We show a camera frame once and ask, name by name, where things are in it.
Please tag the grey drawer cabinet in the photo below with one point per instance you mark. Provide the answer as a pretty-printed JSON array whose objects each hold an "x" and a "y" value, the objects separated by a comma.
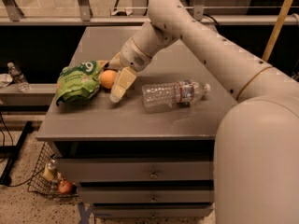
[{"x": 100, "y": 129}]

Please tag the green rice chip bag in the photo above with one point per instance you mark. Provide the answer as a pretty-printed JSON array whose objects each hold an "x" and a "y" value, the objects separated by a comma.
[{"x": 80, "y": 81}]

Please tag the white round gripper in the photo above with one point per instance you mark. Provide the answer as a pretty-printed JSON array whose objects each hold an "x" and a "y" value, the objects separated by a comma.
[{"x": 132, "y": 58}]

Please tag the orange fruit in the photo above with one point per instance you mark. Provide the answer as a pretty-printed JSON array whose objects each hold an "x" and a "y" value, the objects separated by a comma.
[{"x": 107, "y": 78}]

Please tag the red apple in basket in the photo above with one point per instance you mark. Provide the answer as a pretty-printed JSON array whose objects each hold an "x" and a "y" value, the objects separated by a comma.
[{"x": 65, "y": 187}]

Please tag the clear plastic water bottle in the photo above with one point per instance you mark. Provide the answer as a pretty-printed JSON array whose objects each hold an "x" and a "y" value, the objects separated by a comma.
[{"x": 180, "y": 92}]

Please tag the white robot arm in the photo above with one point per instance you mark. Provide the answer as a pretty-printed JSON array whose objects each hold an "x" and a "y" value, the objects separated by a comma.
[{"x": 256, "y": 155}]

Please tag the black wire basket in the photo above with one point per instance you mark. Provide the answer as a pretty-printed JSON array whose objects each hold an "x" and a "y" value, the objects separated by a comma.
[{"x": 39, "y": 185}]

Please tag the middle grey drawer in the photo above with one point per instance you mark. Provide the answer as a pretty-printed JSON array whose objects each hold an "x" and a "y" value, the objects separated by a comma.
[{"x": 146, "y": 195}]

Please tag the water bottle on ledge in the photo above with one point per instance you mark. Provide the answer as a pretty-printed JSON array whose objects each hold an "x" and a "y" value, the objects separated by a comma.
[{"x": 18, "y": 77}]

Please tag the bottom grey drawer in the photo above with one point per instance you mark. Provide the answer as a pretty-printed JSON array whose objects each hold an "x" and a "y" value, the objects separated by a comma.
[{"x": 139, "y": 211}]

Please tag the small yellow bottle in basket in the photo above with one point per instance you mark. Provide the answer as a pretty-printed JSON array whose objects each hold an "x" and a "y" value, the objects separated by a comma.
[{"x": 49, "y": 170}]

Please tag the grey drawer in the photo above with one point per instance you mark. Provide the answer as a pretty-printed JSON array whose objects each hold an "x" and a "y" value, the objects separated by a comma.
[
  {"x": 139, "y": 211},
  {"x": 146, "y": 195},
  {"x": 135, "y": 169}
]

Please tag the top grey drawer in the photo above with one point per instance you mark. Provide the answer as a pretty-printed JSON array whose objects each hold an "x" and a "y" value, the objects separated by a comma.
[{"x": 135, "y": 169}]

